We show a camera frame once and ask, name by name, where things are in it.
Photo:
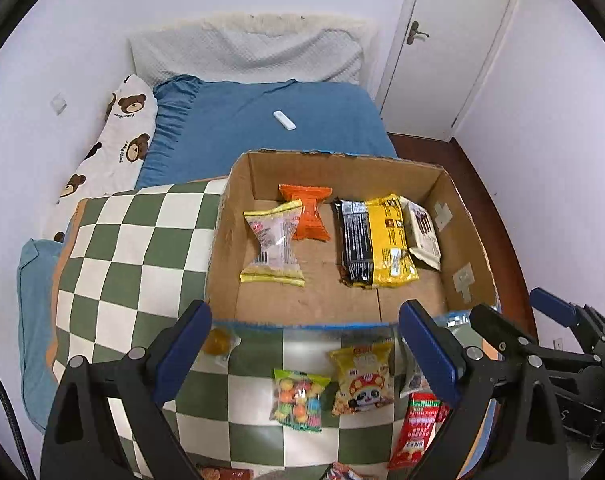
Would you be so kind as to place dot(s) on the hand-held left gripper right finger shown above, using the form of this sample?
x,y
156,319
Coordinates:
x,y
427,355

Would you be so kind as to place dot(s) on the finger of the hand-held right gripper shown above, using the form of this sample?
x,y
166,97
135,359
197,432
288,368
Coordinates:
x,y
552,302
497,330

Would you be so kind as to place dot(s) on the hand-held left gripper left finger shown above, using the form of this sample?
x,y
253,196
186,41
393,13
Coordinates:
x,y
182,360

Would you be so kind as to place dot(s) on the white panda snack packet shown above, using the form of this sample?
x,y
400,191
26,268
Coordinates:
x,y
413,382

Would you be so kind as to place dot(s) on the small clear orange snack packet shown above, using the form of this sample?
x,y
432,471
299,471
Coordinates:
x,y
217,344

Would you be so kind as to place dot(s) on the yellow mushroom panda packet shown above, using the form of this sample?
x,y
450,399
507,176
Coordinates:
x,y
363,380

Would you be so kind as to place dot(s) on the long red snack packet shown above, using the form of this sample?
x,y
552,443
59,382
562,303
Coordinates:
x,y
415,430

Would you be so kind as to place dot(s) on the cardboard box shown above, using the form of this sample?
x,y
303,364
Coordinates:
x,y
327,300

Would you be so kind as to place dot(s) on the small red snack packet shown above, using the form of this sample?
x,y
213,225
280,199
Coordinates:
x,y
225,474

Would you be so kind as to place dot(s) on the green colourful candy packet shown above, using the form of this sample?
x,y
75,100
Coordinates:
x,y
298,400

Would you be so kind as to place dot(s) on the white oat biscuit packet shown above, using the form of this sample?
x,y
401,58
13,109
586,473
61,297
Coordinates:
x,y
345,472

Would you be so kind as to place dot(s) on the green checkered blanket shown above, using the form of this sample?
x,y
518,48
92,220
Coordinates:
x,y
132,260

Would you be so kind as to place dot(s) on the cream packet with brown sticks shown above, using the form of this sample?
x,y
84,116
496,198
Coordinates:
x,y
425,235

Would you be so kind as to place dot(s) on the yellow biscuit packet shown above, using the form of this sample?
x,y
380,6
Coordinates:
x,y
390,240

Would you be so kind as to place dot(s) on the black snack packet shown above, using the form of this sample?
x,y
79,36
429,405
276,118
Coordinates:
x,y
356,240

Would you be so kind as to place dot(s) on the clear yellow-edged snack packet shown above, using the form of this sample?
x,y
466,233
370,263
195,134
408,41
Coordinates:
x,y
275,245

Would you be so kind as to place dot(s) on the light blue pillow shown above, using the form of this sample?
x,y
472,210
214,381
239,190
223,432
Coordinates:
x,y
32,310

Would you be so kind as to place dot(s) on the white bear print pillow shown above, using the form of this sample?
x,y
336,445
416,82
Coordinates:
x,y
107,160

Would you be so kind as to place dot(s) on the blue bed sheet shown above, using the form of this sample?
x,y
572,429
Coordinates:
x,y
232,125

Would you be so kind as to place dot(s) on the white remote control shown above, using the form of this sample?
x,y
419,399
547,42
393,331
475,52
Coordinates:
x,y
285,120

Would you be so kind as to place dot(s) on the white door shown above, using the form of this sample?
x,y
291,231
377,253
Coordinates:
x,y
452,45

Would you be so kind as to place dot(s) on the grey quilted pillow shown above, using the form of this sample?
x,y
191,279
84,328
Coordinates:
x,y
232,55

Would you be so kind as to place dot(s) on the cream fuzzy cloth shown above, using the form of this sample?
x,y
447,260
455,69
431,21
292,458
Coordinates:
x,y
282,19

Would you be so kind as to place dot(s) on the white wall socket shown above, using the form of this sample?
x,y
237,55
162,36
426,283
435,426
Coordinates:
x,y
59,104

